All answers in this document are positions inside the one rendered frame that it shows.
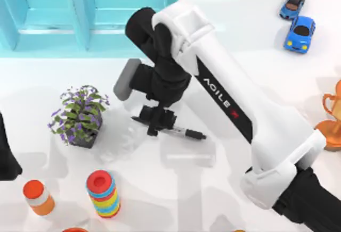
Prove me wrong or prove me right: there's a black marker pen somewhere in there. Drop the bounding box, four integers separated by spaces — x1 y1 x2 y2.
131 116 208 140

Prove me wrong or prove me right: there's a purple flower plant pot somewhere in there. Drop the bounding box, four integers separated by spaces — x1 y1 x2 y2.
47 84 111 149

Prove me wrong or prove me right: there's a stack of coloured rings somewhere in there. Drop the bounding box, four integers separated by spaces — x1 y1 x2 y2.
85 169 121 219

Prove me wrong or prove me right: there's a red round object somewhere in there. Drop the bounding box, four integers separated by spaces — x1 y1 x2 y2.
61 226 90 232

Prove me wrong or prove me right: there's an orange bottle with red cap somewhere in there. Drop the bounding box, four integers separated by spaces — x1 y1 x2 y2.
22 179 56 217

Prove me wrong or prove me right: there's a light blue rack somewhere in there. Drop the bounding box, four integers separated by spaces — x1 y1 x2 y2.
0 0 180 59

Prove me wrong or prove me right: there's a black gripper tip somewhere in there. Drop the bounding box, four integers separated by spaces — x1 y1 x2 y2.
0 111 23 183

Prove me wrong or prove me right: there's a bright blue toy car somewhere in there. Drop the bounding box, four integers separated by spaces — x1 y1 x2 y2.
282 15 316 55

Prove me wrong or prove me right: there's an orange trophy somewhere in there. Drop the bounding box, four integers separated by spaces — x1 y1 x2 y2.
314 78 341 152

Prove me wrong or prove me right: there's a dark blue toy car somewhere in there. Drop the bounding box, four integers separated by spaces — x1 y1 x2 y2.
279 0 306 21

